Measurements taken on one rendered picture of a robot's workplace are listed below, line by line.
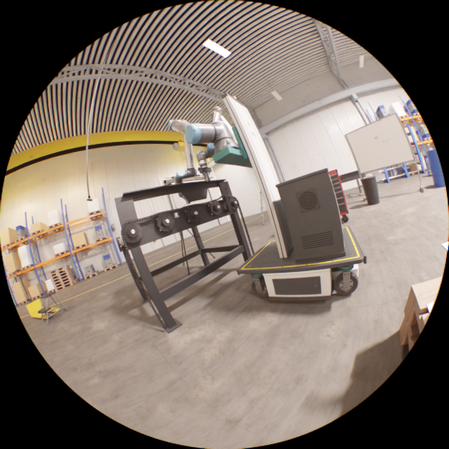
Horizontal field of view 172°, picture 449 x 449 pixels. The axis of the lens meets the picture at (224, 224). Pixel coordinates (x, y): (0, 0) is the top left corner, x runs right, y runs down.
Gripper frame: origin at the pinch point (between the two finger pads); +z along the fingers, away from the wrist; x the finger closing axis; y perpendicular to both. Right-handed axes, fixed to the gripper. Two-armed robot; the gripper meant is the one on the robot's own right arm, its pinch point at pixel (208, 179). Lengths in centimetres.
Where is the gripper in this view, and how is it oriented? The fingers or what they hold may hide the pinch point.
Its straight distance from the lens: 160.2
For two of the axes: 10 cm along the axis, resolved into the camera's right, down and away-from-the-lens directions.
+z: 3.1, 9.5, 0.6
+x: 6.7, -2.6, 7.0
